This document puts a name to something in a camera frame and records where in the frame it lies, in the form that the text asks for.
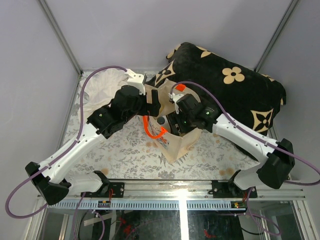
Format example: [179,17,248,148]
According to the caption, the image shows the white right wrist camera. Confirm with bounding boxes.
[168,93,184,114]

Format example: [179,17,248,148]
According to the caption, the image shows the white bottle black cap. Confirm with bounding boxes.
[156,116,168,127]

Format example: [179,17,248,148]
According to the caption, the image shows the aluminium corner post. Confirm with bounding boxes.
[36,0,83,76]
[253,0,301,72]

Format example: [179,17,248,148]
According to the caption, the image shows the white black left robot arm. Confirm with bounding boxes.
[25,85,161,206]

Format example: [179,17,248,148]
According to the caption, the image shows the purple cable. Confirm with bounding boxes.
[168,80,320,237]
[4,65,128,240]

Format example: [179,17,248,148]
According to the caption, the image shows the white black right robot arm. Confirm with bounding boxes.
[169,93,295,198]

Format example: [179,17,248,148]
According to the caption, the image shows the left aluminium corner post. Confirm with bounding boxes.
[36,0,83,76]

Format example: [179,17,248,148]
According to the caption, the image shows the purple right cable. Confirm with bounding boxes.
[168,80,320,237]

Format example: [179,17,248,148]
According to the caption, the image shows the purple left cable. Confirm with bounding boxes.
[4,65,128,240]

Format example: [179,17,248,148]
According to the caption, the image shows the beige canvas bag orange handles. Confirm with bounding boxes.
[143,79,202,164]

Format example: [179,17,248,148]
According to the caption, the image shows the right aluminium corner post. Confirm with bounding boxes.
[253,0,301,72]

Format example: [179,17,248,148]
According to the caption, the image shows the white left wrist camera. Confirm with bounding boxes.
[124,68,147,96]

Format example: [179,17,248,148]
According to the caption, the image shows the aluminium frame rail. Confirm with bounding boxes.
[51,180,306,211]

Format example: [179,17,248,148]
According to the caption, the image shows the black floral plush blanket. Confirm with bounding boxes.
[147,42,287,136]

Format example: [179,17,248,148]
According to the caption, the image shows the white crumpled cloth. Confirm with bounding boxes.
[83,68,128,118]

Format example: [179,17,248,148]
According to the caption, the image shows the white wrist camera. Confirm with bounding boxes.
[124,68,147,96]
[168,93,184,114]

